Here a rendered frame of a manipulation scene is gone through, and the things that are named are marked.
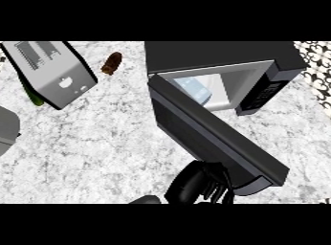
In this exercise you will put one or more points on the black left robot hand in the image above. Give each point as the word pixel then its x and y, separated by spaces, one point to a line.
pixel 190 185

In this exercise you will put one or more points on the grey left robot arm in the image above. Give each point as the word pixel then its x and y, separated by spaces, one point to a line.
pixel 146 200

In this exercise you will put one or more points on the dark grey microwave door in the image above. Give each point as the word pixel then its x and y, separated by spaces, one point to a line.
pixel 205 134

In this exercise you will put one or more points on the dark grey microwave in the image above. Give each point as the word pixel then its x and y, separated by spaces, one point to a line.
pixel 209 54

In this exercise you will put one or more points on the brown bread piece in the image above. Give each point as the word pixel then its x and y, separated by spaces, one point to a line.
pixel 110 63

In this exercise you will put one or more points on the dark green vegetable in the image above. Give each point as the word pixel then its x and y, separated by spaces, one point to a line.
pixel 34 98

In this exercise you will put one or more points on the silver toaster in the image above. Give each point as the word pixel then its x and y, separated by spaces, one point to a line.
pixel 54 73

